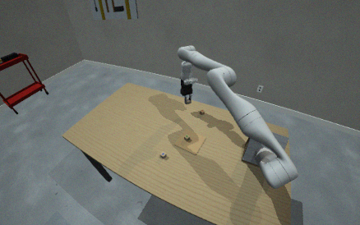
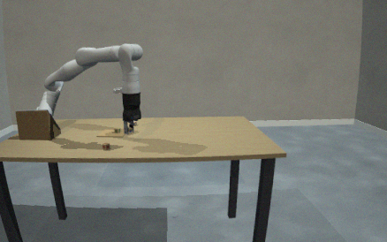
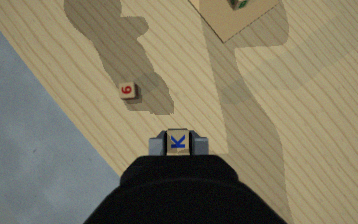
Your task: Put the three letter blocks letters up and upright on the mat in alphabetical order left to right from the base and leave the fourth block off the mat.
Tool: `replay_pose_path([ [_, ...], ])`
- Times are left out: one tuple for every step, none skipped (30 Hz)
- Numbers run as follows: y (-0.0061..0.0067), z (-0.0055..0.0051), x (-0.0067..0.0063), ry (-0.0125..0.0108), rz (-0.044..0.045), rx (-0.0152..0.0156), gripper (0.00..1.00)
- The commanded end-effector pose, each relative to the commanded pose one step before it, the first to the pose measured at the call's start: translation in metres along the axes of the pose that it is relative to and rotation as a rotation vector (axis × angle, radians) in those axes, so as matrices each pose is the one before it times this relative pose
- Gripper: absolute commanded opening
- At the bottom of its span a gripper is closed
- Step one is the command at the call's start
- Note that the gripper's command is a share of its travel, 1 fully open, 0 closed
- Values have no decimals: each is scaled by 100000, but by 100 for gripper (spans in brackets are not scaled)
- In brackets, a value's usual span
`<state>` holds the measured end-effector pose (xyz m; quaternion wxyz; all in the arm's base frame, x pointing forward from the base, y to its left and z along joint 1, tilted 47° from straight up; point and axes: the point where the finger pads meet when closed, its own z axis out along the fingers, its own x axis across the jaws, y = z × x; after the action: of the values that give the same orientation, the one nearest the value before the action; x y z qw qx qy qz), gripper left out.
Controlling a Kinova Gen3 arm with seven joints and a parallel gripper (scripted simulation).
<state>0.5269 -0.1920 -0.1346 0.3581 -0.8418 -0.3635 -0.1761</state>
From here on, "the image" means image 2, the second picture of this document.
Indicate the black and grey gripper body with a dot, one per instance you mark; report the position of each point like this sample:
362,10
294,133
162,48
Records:
131,99

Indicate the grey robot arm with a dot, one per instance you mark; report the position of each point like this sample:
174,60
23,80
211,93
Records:
125,53

